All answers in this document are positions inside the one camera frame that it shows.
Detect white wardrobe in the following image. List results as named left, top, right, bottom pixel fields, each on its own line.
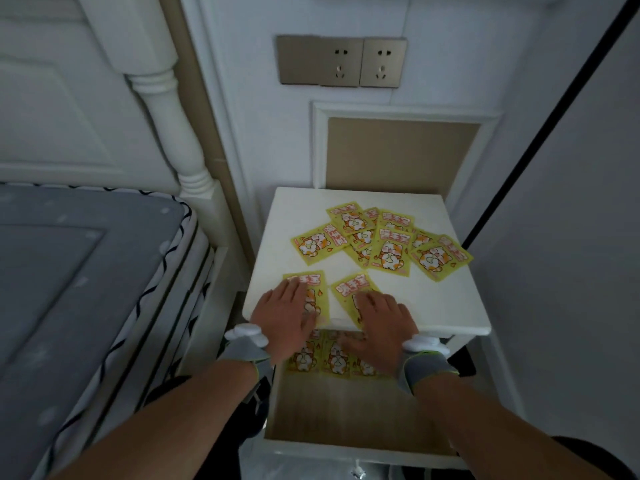
left=462, top=0, right=640, bottom=445

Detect pile of yellow cat packets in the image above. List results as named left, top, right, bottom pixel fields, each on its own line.
left=291, top=201, right=475, bottom=283

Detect white bed frame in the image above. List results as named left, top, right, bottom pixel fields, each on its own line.
left=0, top=0, right=251, bottom=365

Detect person's black trousers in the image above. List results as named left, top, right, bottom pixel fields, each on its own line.
left=142, top=374, right=637, bottom=480

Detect brass wall socket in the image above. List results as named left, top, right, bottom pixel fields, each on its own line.
left=359, top=38, right=409, bottom=89
left=319, top=37, right=365, bottom=89

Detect person's right forearm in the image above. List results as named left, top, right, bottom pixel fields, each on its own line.
left=412, top=374, right=613, bottom=480

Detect white wrist tracker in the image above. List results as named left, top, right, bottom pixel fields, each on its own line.
left=402, top=334, right=451, bottom=355
left=223, top=323, right=269, bottom=351

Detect person's right hand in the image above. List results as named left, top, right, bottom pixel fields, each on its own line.
left=337, top=291, right=420, bottom=378

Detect person's left hand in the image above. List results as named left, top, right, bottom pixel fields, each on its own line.
left=249, top=278, right=317, bottom=365

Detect white bedside table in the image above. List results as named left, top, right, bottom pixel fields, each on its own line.
left=242, top=187, right=493, bottom=355

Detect grey wristband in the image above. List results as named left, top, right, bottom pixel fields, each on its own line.
left=397, top=350, right=460, bottom=395
left=215, top=340, right=275, bottom=438

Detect grey mattress with striped edge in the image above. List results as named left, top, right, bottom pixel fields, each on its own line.
left=0, top=182, right=213, bottom=480

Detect person's left forearm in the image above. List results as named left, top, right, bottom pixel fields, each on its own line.
left=49, top=359, right=261, bottom=480

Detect wooden drawer with white front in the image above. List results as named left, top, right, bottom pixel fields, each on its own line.
left=262, top=330, right=469, bottom=471

